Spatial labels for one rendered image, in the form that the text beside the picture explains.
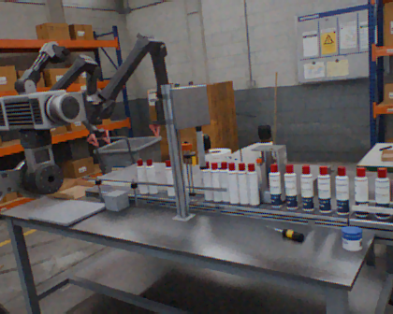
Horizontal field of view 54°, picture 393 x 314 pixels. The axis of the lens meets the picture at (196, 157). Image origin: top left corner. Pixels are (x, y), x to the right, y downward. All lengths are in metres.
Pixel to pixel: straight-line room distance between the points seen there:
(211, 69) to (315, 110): 2.01
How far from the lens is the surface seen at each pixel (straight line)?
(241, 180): 1.86
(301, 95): 6.40
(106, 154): 4.62
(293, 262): 1.47
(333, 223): 1.73
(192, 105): 1.81
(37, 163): 1.90
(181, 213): 1.94
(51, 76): 6.12
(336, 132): 6.32
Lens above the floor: 1.52
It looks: 12 degrees down
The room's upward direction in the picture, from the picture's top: 7 degrees counter-clockwise
